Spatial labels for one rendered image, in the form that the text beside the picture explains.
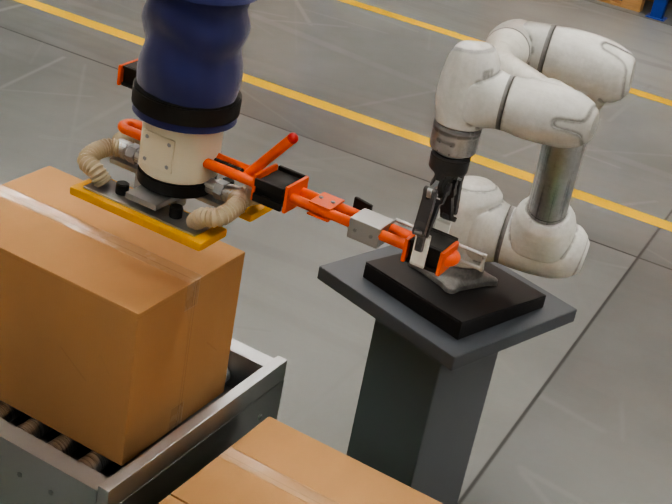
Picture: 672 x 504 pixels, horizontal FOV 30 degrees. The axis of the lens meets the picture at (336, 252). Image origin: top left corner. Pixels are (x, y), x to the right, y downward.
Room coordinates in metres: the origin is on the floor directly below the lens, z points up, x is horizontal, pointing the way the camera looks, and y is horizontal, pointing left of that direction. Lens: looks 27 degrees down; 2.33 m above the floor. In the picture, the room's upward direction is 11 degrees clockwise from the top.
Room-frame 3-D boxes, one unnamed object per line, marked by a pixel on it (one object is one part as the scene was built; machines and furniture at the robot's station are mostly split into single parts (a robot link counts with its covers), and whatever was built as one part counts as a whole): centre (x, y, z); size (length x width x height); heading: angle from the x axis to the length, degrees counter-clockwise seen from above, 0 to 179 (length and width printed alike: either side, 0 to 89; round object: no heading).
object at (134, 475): (2.38, 0.23, 0.58); 0.70 x 0.03 x 0.06; 154
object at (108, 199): (2.34, 0.40, 1.14); 0.34 x 0.10 x 0.05; 65
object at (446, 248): (2.17, -0.18, 1.24); 0.08 x 0.07 x 0.05; 65
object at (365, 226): (2.23, -0.06, 1.24); 0.07 x 0.07 x 0.04; 65
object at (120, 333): (2.53, 0.56, 0.75); 0.60 x 0.40 x 0.40; 65
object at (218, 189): (2.43, 0.36, 1.18); 0.34 x 0.25 x 0.06; 65
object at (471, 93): (2.18, -0.19, 1.59); 0.13 x 0.11 x 0.16; 77
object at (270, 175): (2.32, 0.14, 1.25); 0.10 x 0.08 x 0.06; 155
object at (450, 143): (2.18, -0.18, 1.48); 0.09 x 0.09 x 0.06
